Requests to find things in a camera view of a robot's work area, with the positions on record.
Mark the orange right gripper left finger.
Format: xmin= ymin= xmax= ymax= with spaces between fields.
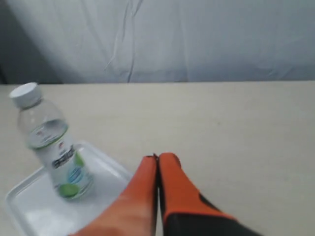
xmin=73 ymin=154 xmax=158 ymax=236

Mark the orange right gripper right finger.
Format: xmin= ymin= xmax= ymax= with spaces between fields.
xmin=158 ymin=152 xmax=258 ymax=236

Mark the clear lime drink bottle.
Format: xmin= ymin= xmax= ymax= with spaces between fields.
xmin=9 ymin=82 xmax=93 ymax=199

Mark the white plastic tray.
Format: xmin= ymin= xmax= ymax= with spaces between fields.
xmin=5 ymin=141 xmax=132 ymax=236

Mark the white wrinkled backdrop cloth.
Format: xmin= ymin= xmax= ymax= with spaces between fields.
xmin=0 ymin=0 xmax=315 ymax=84

